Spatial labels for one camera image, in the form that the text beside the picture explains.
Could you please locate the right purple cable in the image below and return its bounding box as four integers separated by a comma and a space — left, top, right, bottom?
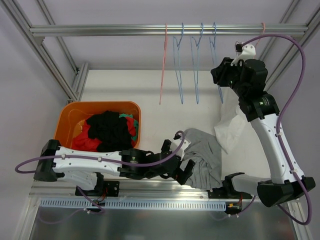
236, 34, 313, 226

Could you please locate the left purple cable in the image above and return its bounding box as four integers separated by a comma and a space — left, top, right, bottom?
14, 130, 186, 215

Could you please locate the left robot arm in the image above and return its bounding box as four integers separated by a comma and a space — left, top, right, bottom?
33, 139, 195, 197

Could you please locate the grey tank top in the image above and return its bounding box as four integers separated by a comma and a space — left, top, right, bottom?
180, 128, 222, 190

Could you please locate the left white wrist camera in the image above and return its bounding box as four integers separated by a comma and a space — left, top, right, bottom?
170, 137, 191, 160

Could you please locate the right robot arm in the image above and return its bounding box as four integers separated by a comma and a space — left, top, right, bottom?
210, 57, 316, 207

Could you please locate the white slotted cable duct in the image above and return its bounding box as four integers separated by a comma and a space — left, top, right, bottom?
39, 198, 227, 212

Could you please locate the pink wire hanger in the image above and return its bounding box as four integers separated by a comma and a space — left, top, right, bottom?
159, 23, 168, 105

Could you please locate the white cloth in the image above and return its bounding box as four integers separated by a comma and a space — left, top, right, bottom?
214, 87, 247, 154

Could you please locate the red tank top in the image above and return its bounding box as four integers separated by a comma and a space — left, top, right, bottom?
71, 120, 137, 152

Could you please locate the blue wire hanger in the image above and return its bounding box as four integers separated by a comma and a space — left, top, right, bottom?
172, 22, 185, 104

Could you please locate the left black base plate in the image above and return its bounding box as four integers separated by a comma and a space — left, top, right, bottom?
82, 180, 120, 197

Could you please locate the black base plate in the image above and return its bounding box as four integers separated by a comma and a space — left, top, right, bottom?
207, 187, 253, 200
82, 180, 120, 197

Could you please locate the orange plastic basket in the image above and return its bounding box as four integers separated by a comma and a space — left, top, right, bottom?
53, 101, 141, 149

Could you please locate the green tank top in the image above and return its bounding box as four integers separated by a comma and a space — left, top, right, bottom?
119, 113, 139, 142

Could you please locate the black tank top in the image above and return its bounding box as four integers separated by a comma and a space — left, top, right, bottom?
86, 110, 133, 153

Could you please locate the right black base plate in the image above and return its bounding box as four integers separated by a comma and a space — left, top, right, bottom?
207, 187, 253, 200

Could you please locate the aluminium front rail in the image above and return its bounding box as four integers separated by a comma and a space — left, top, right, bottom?
28, 178, 212, 200

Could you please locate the aluminium hanging rail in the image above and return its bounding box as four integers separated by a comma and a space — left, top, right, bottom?
29, 23, 309, 37

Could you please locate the purple cable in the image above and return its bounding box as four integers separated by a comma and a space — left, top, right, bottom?
14, 130, 186, 215
236, 34, 313, 226

